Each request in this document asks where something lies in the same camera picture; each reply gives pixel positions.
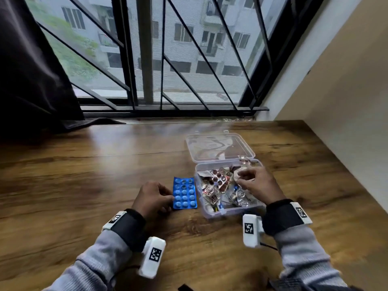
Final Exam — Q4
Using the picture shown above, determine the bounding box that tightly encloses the clear plastic medicine box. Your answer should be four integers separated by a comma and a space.
185, 132, 267, 220

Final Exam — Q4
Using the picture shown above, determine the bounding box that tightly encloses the black left wrist strap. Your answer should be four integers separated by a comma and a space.
102, 208, 147, 252

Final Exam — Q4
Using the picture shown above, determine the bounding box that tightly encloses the black wrist strap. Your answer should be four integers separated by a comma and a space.
261, 199, 313, 237
102, 208, 147, 252

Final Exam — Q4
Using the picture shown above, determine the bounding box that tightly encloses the black window frame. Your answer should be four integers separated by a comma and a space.
24, 0, 327, 118

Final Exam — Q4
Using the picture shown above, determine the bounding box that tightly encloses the grey window sash bar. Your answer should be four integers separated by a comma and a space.
135, 0, 154, 105

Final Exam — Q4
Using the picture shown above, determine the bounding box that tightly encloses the brown foil blister pack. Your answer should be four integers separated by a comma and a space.
209, 167, 232, 191

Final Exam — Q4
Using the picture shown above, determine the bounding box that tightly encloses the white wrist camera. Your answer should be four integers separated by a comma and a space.
138, 236, 167, 279
242, 214, 265, 249

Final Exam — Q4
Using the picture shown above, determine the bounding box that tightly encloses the black right wrist strap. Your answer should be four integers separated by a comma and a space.
261, 199, 313, 237

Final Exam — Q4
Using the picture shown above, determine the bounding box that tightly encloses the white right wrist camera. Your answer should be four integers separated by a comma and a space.
242, 214, 265, 249

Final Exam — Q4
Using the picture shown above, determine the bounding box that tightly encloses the person's left forearm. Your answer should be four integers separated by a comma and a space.
42, 230, 133, 291

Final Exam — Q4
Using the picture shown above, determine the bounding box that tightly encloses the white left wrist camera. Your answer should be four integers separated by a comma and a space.
138, 236, 167, 279

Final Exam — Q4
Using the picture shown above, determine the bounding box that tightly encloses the dark curtain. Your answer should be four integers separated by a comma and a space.
0, 0, 127, 143

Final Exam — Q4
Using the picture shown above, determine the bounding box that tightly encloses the grey apartment building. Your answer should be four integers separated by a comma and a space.
36, 0, 289, 94

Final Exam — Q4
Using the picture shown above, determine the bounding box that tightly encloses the black metal window grille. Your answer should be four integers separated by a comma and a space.
33, 0, 273, 111

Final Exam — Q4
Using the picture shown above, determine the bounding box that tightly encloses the person's right forearm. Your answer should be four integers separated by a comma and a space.
274, 224, 349, 291

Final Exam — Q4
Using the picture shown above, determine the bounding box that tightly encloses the blue blister pack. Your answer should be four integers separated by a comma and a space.
173, 177, 198, 211

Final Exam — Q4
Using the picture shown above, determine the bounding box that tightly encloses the person's right hand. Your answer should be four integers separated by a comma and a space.
236, 166, 287, 205

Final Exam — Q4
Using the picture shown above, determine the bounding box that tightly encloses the green tree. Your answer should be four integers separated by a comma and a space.
29, 0, 101, 79

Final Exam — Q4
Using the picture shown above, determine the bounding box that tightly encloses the person's left hand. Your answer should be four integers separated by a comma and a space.
132, 181, 175, 220

